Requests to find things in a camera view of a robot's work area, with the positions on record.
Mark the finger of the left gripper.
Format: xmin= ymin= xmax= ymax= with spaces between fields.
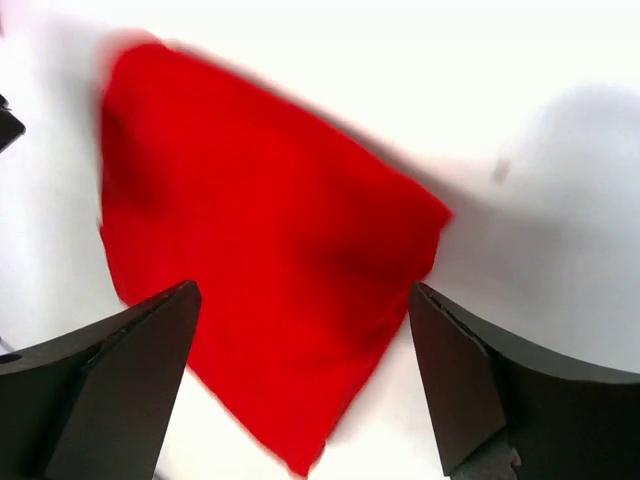
xmin=0 ymin=95 xmax=26 ymax=152

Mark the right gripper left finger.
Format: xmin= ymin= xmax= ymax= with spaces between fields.
xmin=1 ymin=281 xmax=201 ymax=480

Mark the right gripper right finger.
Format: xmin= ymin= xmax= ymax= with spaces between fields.
xmin=409 ymin=283 xmax=639 ymax=479

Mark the red t shirt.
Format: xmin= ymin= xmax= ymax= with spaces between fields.
xmin=100 ymin=40 xmax=452 ymax=476

